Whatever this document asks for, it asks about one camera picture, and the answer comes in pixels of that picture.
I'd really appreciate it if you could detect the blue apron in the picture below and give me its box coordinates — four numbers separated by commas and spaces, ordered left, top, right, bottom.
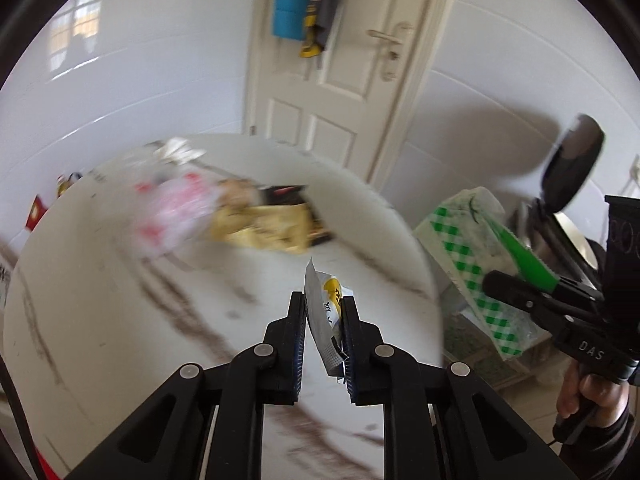
271, 0, 308, 41

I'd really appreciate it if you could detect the red cushion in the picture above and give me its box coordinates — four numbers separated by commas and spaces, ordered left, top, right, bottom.
31, 452, 66, 480

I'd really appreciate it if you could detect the person's right hand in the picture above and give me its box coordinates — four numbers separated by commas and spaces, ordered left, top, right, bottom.
556, 360, 633, 443

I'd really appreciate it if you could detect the cream panel door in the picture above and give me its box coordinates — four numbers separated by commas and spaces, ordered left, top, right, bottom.
245, 0, 463, 196

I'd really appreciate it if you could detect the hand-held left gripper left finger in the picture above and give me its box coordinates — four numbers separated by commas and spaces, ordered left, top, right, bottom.
65, 290, 307, 480

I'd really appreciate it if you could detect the person's right forearm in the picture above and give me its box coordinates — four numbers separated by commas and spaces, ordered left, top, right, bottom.
560, 402, 640, 480

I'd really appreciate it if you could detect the yellow cooking oil bottle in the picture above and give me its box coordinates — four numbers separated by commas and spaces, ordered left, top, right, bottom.
56, 172, 83, 198

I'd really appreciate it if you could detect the crumpled white paper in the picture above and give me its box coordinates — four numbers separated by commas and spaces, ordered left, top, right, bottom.
145, 137, 206, 166

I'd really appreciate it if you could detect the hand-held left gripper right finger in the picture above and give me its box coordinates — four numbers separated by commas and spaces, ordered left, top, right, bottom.
340, 295, 581, 480

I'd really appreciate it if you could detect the silver and yellow wrapper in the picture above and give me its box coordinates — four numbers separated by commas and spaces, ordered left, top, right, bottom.
305, 257, 357, 383

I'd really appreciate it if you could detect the green checked plastic bag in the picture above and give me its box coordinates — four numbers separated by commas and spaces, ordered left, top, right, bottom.
412, 186, 561, 361

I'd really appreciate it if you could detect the red bag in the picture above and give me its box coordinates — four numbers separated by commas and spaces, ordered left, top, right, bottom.
25, 195, 51, 231

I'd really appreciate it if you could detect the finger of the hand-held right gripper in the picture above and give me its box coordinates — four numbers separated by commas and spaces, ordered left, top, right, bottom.
482, 270, 601, 333
535, 207, 603, 295

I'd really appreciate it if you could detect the cream door handle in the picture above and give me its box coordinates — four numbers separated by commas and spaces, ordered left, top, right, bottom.
367, 22, 413, 83

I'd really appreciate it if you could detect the golden snack wrapper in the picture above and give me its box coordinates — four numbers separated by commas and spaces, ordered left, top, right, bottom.
210, 180, 313, 253

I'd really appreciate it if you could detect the round white marble table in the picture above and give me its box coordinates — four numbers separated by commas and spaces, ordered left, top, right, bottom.
0, 132, 445, 480

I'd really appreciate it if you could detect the pink plastic bag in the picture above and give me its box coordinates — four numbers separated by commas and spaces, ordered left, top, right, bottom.
122, 170, 226, 261

